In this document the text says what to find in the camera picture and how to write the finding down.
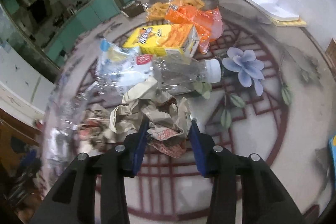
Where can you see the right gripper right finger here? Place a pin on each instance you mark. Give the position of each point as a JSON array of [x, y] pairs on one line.
[[202, 146]]

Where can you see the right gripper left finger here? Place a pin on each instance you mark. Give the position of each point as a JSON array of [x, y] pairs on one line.
[[135, 146]]

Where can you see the crushed clear plastic bottle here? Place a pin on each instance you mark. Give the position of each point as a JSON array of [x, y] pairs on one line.
[[119, 69]]

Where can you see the yellow cracker box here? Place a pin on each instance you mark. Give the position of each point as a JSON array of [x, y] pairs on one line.
[[162, 40]]

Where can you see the orange snack bag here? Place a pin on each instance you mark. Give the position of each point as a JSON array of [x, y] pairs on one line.
[[208, 24]]

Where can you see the teal kitchen cabinets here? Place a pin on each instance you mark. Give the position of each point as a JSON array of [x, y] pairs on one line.
[[86, 19]]

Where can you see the clear plastic wrapper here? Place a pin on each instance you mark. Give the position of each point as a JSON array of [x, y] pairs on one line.
[[65, 111]]

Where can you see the blue yellow object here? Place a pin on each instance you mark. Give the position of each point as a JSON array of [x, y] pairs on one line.
[[332, 149]]

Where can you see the small brown box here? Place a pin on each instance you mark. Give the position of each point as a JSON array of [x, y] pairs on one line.
[[132, 9]]

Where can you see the white power strip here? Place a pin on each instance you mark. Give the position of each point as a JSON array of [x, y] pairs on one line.
[[273, 10]]

